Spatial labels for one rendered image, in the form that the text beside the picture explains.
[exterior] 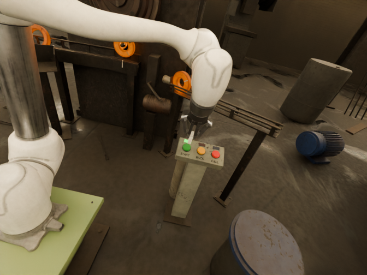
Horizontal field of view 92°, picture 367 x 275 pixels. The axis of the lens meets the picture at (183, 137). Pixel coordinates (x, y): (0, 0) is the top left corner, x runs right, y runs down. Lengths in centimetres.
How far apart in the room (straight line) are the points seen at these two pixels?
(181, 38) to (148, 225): 108
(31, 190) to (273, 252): 93
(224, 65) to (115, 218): 111
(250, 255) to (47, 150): 90
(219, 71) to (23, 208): 72
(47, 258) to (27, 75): 61
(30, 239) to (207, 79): 81
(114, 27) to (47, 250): 76
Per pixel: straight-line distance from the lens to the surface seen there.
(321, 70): 330
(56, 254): 87
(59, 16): 48
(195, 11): 154
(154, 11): 143
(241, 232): 92
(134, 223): 129
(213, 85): 51
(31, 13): 49
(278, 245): 99
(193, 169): 94
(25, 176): 75
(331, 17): 848
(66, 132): 195
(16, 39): 69
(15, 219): 80
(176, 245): 127
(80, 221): 90
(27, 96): 75
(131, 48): 153
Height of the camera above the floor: 117
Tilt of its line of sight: 37 degrees down
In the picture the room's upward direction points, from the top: 15 degrees clockwise
